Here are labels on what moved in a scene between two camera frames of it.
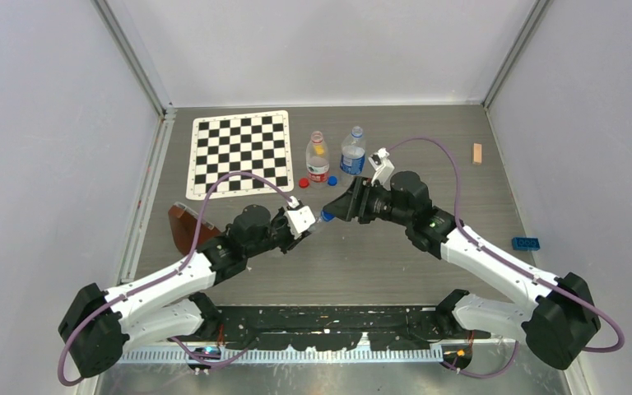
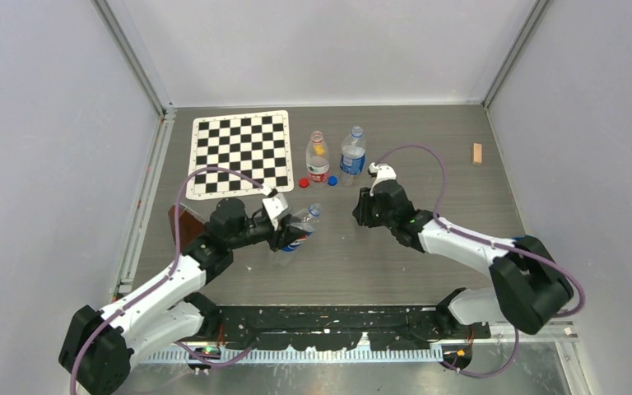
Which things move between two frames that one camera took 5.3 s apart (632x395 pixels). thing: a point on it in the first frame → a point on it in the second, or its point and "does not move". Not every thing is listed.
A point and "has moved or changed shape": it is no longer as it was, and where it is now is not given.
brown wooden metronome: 183,221 does not move
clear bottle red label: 317,161 does not move
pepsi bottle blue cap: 327,215 has moved or changed shape
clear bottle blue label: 353,155 does not move
